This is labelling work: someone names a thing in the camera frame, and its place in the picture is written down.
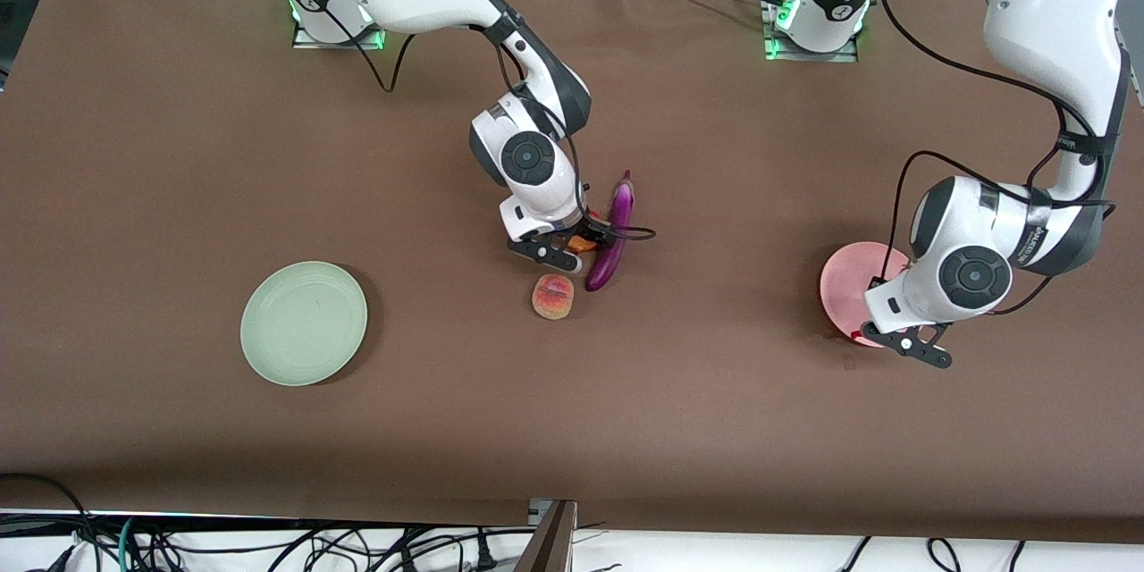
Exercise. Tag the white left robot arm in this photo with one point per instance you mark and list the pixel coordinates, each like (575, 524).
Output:
(1055, 18)

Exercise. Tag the brown table cover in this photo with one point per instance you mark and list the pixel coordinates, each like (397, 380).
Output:
(536, 420)

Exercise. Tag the pale green plate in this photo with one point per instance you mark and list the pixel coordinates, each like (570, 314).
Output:
(304, 322)

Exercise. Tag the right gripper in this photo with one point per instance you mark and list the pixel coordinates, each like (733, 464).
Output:
(587, 231)

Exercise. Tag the aluminium frame post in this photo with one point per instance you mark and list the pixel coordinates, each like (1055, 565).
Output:
(550, 545)

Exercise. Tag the red apple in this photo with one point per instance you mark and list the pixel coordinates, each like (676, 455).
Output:
(583, 244)

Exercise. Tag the pink plate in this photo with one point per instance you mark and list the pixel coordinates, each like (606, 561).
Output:
(845, 286)

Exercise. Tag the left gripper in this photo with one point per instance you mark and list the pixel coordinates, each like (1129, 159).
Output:
(874, 282)

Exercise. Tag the purple eggplant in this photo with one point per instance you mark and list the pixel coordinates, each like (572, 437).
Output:
(609, 266)

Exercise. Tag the yellow pink peach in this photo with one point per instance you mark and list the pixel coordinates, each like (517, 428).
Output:
(552, 299)

